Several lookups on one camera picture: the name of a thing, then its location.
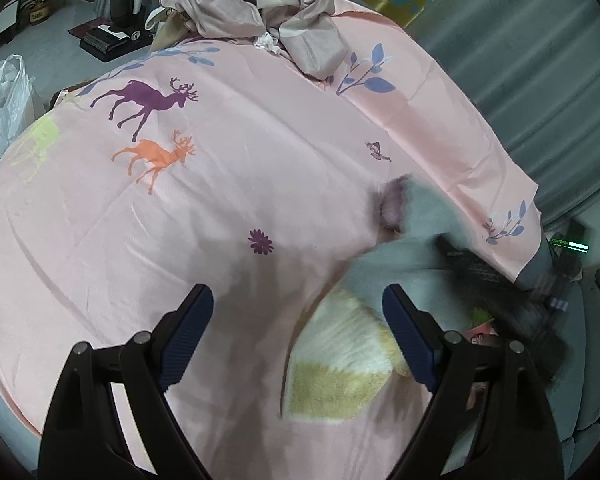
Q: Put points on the white plastic bag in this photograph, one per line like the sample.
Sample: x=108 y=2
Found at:
x=2 y=105

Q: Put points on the crumpled white tissue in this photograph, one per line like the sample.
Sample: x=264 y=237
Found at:
x=267 y=42

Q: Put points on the black floor appliance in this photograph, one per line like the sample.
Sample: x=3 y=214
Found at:
x=112 y=37

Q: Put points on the grey scalloped cloth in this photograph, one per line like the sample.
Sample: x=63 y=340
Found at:
x=425 y=260

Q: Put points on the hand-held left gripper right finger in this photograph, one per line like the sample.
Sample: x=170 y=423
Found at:
x=410 y=335

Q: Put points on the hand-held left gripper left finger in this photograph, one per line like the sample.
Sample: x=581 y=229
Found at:
x=185 y=335

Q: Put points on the pink printed bedsheet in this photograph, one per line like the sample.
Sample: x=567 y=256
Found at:
x=230 y=185

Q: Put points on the grey curtain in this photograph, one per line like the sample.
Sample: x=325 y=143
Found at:
x=530 y=85

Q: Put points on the crumpled beige bedding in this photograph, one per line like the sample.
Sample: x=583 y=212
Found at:
x=240 y=5

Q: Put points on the yellow white fluffy mat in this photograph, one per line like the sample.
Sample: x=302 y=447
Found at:
x=330 y=360

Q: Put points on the green cardboard box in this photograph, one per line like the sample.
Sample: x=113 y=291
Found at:
x=481 y=316

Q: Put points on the mauve scalloped cloth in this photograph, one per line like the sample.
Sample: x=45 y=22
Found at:
x=392 y=205

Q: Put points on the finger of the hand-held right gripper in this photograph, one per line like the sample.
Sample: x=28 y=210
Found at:
x=485 y=280

